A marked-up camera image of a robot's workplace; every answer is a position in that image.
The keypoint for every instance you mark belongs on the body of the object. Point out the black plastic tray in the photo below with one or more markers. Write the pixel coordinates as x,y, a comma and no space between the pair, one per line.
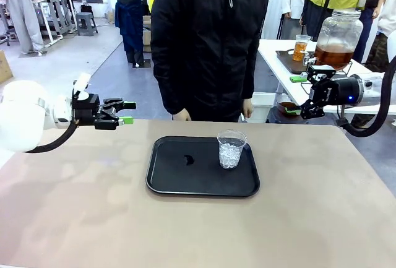
201,181

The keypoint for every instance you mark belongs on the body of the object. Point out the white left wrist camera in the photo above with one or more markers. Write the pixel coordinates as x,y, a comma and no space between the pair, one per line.
82,85

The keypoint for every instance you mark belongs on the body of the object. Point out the glass drink dispenser jar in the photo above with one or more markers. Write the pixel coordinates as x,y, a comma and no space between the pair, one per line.
338,39

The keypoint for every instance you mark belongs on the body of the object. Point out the dark brown tray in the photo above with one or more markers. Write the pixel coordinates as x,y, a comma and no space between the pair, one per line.
287,63

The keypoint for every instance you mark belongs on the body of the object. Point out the grey plastic stool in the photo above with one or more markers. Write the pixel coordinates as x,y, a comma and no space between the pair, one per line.
86,22

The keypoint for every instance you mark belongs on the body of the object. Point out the person's left hand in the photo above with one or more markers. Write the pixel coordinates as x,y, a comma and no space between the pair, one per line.
247,108

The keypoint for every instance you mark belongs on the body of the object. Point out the white side table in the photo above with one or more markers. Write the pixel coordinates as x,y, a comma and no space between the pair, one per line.
272,45

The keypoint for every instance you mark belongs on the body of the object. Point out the dark brown bowl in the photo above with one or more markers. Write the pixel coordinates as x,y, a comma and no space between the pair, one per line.
287,104

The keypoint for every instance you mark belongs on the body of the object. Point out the person in grey trousers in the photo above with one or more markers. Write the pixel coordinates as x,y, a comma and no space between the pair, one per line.
21,17

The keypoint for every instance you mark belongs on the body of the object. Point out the person's right hand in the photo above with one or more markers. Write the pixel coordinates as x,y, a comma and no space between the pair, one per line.
182,114

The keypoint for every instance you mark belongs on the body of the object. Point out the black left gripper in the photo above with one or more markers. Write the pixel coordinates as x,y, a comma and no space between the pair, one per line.
85,110

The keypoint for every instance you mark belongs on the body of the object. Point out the tall clear iced cup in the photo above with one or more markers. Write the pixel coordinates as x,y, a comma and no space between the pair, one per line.
300,49

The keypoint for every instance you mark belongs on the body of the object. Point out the person in black jacket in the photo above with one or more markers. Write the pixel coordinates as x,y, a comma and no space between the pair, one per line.
207,32

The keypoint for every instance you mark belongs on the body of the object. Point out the black bag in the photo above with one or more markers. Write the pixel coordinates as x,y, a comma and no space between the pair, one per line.
87,8

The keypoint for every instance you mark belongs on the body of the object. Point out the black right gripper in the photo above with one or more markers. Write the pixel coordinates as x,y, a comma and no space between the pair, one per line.
340,91

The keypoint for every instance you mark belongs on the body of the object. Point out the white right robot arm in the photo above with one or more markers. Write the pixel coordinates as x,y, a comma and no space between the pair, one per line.
372,91

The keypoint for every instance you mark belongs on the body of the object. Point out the white frame desk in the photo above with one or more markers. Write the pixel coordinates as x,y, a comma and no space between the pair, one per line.
57,17

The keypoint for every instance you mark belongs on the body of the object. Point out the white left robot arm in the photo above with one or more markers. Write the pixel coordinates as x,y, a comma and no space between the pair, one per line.
21,116

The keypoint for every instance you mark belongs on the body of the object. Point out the mannequin with navy skirt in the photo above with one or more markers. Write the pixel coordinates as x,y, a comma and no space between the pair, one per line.
130,17

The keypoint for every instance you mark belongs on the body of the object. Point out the person in camouflage trousers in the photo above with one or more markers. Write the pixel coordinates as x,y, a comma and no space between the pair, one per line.
389,11

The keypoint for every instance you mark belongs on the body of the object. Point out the short clear iced cup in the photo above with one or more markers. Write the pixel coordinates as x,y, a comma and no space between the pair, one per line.
230,156

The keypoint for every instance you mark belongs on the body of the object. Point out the large cardboard box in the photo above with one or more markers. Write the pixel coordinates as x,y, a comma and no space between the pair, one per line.
5,68

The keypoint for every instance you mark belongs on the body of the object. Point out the white plastic bin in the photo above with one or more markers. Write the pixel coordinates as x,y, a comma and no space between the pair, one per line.
263,107

